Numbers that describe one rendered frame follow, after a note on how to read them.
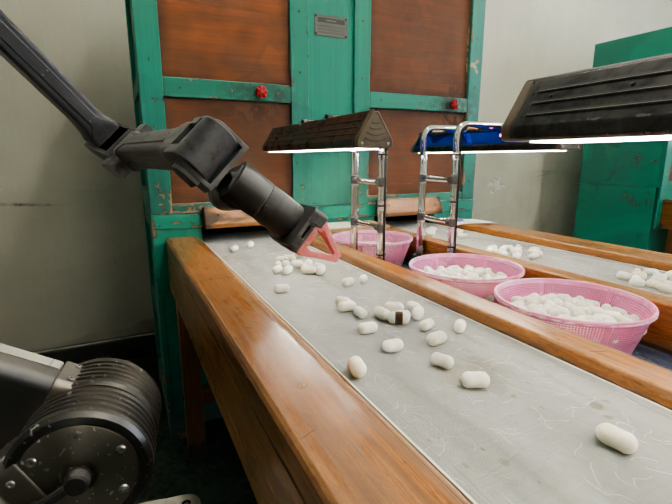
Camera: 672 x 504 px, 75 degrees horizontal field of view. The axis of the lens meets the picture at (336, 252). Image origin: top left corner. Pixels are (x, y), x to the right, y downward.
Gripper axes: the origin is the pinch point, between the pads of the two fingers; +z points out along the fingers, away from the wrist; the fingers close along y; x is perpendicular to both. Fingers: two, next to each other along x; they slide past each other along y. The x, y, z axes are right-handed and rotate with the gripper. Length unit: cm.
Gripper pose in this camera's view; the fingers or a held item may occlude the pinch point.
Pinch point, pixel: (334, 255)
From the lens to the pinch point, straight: 68.6
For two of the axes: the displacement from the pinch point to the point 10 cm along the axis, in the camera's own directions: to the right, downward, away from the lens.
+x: -5.7, 8.2, -1.0
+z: 7.1, 5.4, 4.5
